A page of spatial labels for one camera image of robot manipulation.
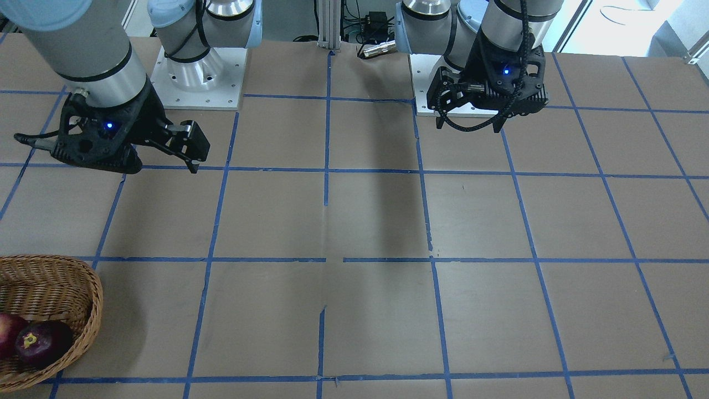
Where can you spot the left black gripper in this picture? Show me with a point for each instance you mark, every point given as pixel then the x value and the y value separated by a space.
pixel 474 65

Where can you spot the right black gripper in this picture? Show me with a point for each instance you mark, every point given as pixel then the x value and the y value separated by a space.
pixel 143 117

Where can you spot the dark red apple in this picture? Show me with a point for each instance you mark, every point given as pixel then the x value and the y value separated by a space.
pixel 42 344

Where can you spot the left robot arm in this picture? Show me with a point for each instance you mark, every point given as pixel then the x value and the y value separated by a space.
pixel 448 29

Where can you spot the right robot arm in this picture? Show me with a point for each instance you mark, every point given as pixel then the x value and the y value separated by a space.
pixel 113 105

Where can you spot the brown wicker basket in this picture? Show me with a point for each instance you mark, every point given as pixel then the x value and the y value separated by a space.
pixel 50 287

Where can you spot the aluminium frame post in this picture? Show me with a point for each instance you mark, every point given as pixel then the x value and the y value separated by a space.
pixel 329 22

